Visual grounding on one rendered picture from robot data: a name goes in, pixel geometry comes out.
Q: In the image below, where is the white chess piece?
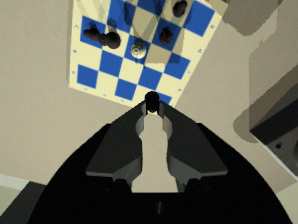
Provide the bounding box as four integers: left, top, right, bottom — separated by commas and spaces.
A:
131, 42, 146, 58

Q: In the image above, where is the blue and cream chessboard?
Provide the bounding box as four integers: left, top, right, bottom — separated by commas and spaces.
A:
69, 0, 229, 108

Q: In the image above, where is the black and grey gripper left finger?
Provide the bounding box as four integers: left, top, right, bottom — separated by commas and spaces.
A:
27, 100, 148, 224

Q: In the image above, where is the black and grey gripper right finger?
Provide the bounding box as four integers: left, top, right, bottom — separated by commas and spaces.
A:
156, 100, 293, 224

